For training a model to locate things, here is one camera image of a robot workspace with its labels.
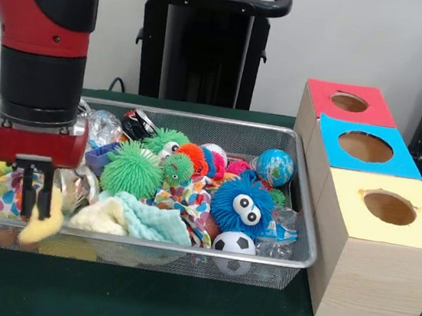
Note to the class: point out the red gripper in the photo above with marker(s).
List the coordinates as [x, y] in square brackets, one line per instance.
[31, 145]

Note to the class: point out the yellow plush duck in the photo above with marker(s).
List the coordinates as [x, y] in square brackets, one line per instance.
[38, 229]

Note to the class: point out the crushed printed metal can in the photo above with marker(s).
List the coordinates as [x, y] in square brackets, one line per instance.
[76, 187]

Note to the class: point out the large green spiky ball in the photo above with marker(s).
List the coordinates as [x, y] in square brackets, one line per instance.
[132, 173]

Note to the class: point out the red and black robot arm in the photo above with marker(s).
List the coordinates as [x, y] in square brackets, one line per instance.
[48, 11]

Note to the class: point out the wooden box with three holes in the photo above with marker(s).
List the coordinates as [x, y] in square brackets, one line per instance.
[372, 286]

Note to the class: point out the cream yellow cloth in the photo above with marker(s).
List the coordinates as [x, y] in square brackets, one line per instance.
[96, 217]

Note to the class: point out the mint green cloth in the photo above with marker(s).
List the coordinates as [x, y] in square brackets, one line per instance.
[149, 220]

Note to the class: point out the dark green tablecloth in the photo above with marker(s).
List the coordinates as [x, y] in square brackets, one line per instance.
[139, 303]

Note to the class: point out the blue spiky ball with eyes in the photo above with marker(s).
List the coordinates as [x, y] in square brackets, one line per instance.
[228, 202]

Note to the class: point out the black and white soccer ball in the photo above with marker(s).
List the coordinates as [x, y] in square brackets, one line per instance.
[234, 242]

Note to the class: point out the blue globe ball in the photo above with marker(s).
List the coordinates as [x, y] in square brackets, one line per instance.
[274, 167]

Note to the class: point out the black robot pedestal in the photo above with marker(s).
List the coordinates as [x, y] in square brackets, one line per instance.
[204, 57]

